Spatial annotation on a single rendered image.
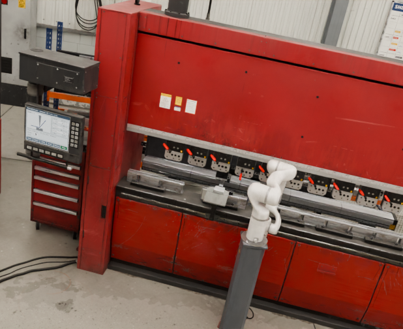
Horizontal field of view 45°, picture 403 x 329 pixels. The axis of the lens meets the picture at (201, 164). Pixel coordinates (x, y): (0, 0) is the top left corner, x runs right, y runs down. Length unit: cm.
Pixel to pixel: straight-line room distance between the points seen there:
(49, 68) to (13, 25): 455
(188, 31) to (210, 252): 185
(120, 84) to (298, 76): 133
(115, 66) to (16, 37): 447
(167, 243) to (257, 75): 164
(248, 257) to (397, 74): 167
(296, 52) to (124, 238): 215
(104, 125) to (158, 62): 64
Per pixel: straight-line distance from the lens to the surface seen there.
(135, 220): 426
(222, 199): 393
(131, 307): 426
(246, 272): 357
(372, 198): 407
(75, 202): 471
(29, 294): 435
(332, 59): 368
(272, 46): 365
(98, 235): 433
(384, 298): 445
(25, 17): 797
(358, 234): 423
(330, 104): 377
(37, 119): 366
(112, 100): 379
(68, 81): 347
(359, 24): 837
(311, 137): 383
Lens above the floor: 281
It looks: 24 degrees down
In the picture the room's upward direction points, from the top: 11 degrees clockwise
